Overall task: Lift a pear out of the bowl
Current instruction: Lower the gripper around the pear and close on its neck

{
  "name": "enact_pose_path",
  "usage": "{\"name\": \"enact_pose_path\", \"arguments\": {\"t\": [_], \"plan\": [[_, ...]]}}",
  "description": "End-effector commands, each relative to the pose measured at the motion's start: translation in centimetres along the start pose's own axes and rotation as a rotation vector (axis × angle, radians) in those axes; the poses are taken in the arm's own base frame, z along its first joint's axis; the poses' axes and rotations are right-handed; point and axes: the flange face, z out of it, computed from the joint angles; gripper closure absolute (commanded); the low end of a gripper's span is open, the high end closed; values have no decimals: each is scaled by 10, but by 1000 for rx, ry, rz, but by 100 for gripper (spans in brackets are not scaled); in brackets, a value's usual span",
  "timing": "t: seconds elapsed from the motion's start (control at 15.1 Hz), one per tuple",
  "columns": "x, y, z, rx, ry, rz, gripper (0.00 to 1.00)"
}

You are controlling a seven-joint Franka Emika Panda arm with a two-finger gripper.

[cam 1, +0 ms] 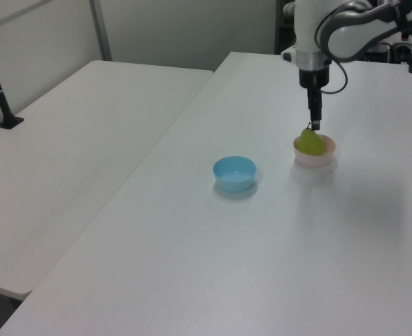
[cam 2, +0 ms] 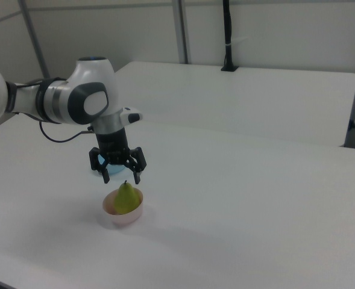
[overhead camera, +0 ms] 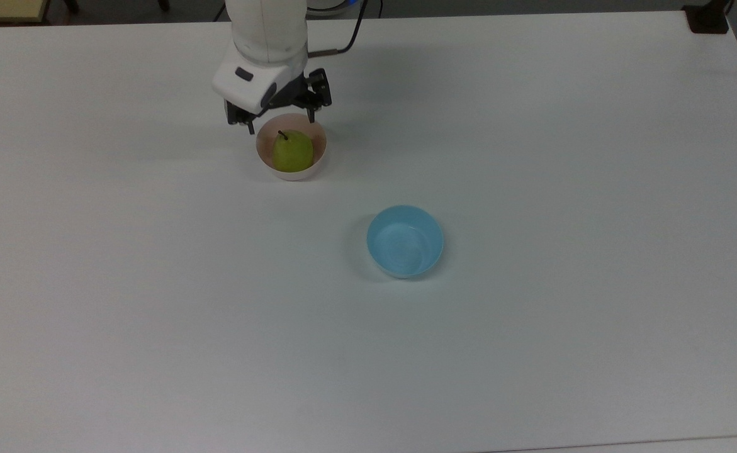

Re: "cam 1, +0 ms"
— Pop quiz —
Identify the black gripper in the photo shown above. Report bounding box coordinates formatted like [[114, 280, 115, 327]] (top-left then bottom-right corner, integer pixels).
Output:
[[298, 66, 331, 132]]

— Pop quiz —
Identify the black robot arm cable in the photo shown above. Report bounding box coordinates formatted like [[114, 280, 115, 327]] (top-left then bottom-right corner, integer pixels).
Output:
[[313, 3, 350, 95]]

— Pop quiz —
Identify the pink plastic bowl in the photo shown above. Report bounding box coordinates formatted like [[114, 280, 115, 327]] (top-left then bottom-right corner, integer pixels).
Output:
[[292, 134, 337, 168]]

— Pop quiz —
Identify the blue plastic bowl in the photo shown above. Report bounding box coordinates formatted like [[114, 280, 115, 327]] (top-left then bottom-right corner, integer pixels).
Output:
[[212, 155, 258, 194]]

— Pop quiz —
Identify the background lab equipment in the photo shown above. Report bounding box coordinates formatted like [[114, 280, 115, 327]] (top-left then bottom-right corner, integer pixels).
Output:
[[366, 33, 411, 64]]

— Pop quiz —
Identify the green pear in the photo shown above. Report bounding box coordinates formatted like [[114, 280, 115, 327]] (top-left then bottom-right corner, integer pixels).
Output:
[[297, 121, 326, 157]]

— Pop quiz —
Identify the white side table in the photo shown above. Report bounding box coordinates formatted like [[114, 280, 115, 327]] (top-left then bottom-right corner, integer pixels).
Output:
[[0, 59, 215, 300]]

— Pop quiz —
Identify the grey partition frame post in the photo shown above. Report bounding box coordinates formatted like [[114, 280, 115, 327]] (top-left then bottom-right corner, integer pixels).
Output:
[[87, 0, 113, 62]]

